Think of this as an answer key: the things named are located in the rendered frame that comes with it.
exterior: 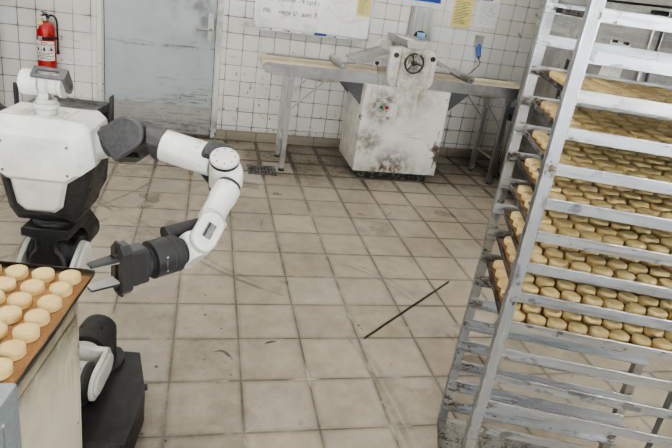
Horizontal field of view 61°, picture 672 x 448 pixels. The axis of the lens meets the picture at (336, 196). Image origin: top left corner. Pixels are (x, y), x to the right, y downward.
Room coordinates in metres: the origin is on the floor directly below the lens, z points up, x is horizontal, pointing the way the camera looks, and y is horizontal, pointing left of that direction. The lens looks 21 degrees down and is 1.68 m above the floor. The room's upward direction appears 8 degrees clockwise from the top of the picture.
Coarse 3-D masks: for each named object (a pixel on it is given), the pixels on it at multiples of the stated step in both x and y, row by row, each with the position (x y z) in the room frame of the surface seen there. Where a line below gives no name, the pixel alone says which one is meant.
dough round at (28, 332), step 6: (24, 324) 0.97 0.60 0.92; (30, 324) 0.97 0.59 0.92; (36, 324) 0.97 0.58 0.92; (18, 330) 0.95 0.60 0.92; (24, 330) 0.95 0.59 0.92; (30, 330) 0.95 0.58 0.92; (36, 330) 0.95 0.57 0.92; (18, 336) 0.93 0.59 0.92; (24, 336) 0.93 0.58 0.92; (30, 336) 0.94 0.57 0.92; (36, 336) 0.95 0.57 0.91; (30, 342) 0.94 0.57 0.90
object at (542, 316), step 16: (496, 272) 1.63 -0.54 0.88; (528, 304) 1.44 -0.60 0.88; (528, 320) 1.37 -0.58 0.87; (544, 320) 1.36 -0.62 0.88; (560, 320) 1.38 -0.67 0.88; (576, 320) 1.40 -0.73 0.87; (592, 320) 1.40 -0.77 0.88; (608, 320) 1.42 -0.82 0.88; (608, 336) 1.36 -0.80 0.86; (624, 336) 1.34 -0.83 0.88; (640, 336) 1.36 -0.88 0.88; (656, 336) 1.38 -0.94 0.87
